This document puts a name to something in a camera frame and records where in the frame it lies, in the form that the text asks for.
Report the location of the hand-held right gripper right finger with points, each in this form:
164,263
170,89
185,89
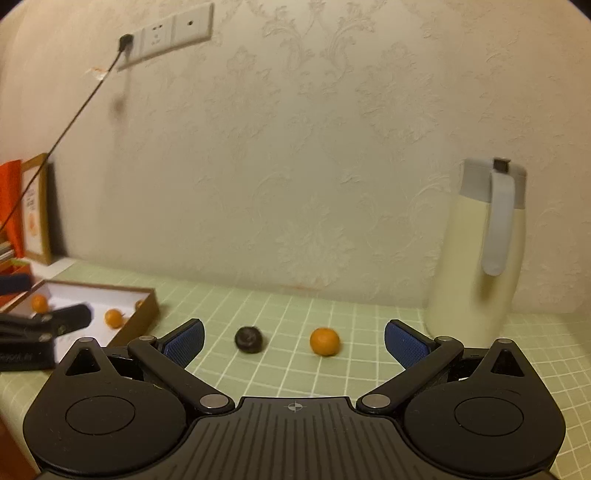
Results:
406,344

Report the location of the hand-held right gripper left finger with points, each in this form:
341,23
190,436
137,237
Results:
184,344

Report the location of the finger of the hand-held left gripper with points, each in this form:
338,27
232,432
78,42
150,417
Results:
69,318
16,285

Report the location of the shallow cardboard box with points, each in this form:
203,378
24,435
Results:
92,293

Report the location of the dark round fruit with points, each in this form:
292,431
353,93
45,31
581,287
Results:
248,340

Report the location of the orange gift box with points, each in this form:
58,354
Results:
21,266

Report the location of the stack of books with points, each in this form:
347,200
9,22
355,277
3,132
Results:
7,254

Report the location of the red folder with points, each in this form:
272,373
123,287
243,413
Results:
11,203

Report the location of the green checked tablecloth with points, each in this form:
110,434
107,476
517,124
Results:
277,323

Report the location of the cream thermos bottle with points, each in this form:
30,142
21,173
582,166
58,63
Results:
461,254

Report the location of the black power plug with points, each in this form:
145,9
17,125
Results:
125,42

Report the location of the wooden picture frame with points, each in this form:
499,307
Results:
34,221

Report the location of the white wall socket panel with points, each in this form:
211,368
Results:
184,21

